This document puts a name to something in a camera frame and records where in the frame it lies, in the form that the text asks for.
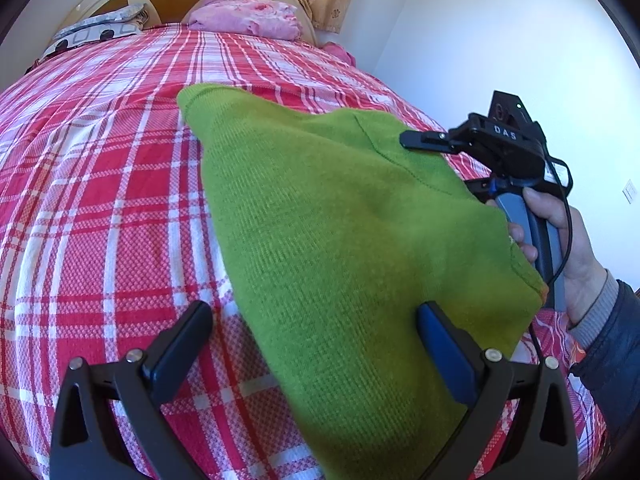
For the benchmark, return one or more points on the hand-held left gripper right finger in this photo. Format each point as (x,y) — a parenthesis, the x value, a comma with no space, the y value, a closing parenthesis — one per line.
(445,350)

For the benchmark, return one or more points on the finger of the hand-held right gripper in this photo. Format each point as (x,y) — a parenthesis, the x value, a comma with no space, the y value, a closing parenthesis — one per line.
(480,189)
(422,140)

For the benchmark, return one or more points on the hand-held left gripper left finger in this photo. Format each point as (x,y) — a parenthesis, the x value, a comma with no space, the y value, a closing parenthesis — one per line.
(176,345)

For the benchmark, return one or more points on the green orange striped knit sweater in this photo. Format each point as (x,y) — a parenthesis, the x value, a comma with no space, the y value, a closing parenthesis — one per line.
(325,235)

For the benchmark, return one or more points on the person's right forearm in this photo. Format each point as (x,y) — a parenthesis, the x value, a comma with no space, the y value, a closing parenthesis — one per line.
(610,350)

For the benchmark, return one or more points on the person's right hand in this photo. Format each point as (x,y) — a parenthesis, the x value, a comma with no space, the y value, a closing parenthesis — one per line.
(580,255)

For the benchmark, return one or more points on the pink cloth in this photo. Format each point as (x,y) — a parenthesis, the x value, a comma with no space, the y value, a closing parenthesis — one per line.
(340,52)

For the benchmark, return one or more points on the red plaid bed sheet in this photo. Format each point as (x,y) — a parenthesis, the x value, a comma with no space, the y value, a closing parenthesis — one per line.
(100,185)

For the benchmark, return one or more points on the pink pillow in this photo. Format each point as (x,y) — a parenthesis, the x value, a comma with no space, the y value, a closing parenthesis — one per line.
(245,15)

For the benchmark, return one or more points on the grey patterned pillow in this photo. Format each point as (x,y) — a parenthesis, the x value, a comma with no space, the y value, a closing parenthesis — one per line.
(95,32)

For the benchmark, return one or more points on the white wall switch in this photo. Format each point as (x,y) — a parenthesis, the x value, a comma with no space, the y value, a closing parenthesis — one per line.
(631,191)

